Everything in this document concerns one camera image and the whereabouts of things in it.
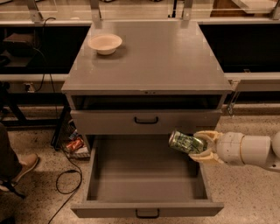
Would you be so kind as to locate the tan shoe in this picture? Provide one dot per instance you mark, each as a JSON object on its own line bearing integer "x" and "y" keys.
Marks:
{"x": 28, "y": 163}

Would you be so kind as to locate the black top drawer handle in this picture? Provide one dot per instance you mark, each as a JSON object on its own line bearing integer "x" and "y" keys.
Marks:
{"x": 146, "y": 121}

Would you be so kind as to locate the grey drawer cabinet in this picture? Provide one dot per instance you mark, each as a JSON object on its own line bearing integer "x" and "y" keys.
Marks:
{"x": 160, "y": 65}

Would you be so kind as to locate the black tripod leg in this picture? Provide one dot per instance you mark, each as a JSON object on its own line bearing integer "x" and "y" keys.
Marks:
{"x": 9, "y": 186}

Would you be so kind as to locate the black middle drawer handle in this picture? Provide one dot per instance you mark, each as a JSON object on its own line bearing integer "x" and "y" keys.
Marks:
{"x": 147, "y": 213}

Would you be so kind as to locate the white bowl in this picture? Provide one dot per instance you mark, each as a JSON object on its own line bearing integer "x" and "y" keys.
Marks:
{"x": 104, "y": 44}

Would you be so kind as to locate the open grey middle drawer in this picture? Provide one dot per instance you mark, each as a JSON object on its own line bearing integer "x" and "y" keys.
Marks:
{"x": 130, "y": 172}

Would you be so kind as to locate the orange snack bag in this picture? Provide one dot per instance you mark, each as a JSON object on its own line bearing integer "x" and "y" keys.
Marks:
{"x": 74, "y": 145}

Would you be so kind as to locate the brown trouser leg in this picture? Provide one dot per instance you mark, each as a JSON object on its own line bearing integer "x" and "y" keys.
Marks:
{"x": 7, "y": 154}

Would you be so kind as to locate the green soda can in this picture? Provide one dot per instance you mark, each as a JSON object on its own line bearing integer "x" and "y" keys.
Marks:
{"x": 187, "y": 144}

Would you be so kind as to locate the black drawer handle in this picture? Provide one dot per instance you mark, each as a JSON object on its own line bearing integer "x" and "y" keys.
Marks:
{"x": 146, "y": 121}
{"x": 147, "y": 213}

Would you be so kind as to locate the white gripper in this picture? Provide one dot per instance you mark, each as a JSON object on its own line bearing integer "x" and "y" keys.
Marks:
{"x": 229, "y": 148}

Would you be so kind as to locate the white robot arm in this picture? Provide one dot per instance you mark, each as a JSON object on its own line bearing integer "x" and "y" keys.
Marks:
{"x": 260, "y": 151}

